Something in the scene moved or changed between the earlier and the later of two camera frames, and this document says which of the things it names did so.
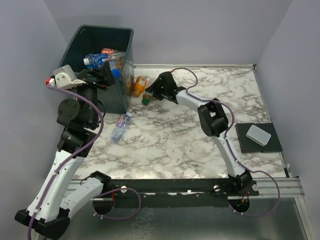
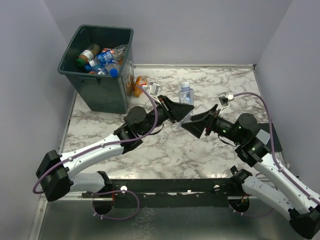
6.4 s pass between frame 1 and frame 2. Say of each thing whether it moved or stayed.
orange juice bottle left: stayed
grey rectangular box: stayed
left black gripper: moved
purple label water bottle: moved
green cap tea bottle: moved
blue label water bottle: moved
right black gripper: moved
